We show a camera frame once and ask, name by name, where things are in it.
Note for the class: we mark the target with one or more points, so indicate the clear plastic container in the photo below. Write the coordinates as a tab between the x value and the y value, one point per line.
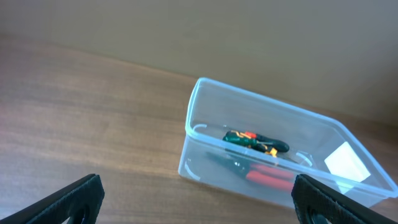
321	147

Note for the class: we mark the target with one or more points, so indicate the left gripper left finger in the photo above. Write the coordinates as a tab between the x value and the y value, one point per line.
79	202

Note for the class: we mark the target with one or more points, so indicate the black red screwdriver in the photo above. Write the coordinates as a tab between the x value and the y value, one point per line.
277	144

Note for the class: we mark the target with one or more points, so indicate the red handled wire cutters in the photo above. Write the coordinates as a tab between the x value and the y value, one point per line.
255	172

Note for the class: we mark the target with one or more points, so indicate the orange black pliers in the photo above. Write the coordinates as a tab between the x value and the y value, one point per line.
270	152

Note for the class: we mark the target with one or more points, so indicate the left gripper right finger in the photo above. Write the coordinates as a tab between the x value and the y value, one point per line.
315	202

